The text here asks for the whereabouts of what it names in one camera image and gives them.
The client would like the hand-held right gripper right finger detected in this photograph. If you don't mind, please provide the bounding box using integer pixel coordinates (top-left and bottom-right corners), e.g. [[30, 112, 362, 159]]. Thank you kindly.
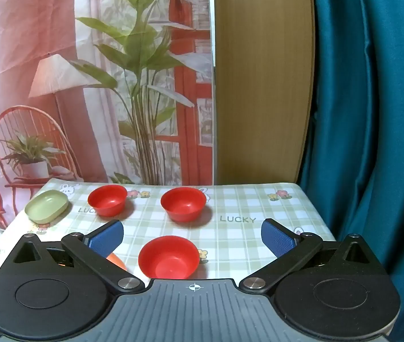
[[239, 218, 381, 295]]

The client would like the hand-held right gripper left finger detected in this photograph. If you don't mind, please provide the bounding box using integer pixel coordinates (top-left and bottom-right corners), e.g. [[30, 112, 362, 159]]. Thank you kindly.
[[7, 220, 145, 295]]

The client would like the red plastic bowl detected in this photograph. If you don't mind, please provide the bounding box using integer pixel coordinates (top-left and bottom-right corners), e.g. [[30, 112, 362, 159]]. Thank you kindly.
[[87, 184, 128, 217], [138, 235, 201, 279], [161, 187, 207, 222]]

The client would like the orange plastic plate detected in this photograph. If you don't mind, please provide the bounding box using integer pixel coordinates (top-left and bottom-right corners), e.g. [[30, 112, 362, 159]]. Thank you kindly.
[[106, 252, 128, 271]]

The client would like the green checked tablecloth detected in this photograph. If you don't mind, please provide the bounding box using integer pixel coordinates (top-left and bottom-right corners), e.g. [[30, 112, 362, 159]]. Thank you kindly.
[[0, 180, 340, 283]]

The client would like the light green oval plate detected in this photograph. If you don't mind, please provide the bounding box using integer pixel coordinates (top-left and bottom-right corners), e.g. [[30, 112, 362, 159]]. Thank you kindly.
[[24, 190, 69, 224]]

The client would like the printed room backdrop cloth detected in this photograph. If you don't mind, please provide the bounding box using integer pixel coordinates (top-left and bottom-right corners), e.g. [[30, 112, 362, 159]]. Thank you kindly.
[[0, 0, 219, 230]]

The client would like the teal curtain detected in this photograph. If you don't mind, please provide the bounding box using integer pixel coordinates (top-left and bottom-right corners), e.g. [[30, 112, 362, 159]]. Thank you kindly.
[[296, 0, 404, 342]]

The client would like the wooden board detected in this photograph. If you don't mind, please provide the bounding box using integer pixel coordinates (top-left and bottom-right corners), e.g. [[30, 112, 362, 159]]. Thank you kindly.
[[207, 0, 315, 186]]

